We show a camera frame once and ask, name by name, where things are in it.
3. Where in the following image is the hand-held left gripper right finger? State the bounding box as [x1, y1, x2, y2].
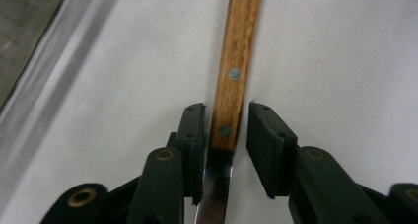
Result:
[245, 101, 393, 224]

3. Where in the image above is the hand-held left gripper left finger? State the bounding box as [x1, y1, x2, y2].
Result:
[125, 102, 207, 224]

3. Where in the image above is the wooden-handled table knife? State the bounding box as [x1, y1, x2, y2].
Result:
[193, 0, 264, 224]

